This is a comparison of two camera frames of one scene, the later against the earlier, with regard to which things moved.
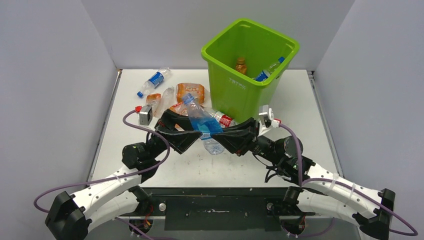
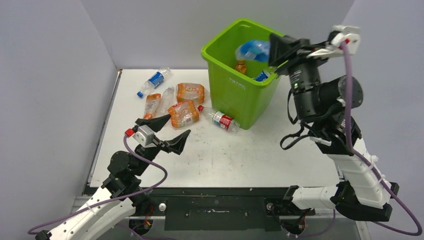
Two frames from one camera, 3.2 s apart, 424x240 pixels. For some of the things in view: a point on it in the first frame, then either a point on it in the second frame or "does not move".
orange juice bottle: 241,66 does not move
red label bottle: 224,120 does not move
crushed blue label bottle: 206,124 to 257,50
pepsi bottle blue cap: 265,75 does not move
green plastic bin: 245,62 does not move
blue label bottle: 154,81 does not move
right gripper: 237,141 to 282,48
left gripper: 180,140 to 175,145
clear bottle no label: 167,101 does not move
